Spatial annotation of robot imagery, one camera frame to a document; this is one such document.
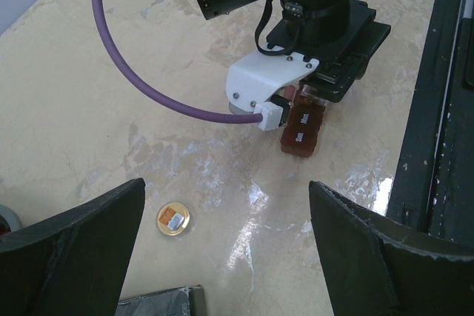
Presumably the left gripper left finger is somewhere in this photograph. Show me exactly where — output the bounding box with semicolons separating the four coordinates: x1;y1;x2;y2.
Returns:
1;178;145;315

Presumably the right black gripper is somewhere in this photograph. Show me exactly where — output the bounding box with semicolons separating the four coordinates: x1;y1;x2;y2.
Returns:
266;0;391;103

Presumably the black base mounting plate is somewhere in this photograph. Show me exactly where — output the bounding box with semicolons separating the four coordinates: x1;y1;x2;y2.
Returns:
386;0;473;246

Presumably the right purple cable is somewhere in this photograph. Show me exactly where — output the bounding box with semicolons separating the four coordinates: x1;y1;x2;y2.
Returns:
91;0;260;124

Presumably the red weekly pill organizer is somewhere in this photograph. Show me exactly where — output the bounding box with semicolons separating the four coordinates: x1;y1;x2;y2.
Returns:
280;84;328;158

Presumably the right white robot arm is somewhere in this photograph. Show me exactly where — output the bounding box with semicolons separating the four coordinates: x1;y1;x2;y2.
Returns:
197;0;391;103

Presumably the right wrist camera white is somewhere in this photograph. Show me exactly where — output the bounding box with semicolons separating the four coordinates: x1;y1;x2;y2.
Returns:
226;50;320;131

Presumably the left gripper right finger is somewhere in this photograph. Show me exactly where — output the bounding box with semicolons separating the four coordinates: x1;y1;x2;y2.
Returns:
309;181;473;315

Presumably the clear gold bottle lid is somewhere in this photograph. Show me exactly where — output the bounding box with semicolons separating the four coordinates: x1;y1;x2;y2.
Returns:
156;201;191;237

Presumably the razor package box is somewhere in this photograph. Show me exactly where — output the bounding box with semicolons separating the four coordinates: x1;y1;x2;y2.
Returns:
115;285;208;316

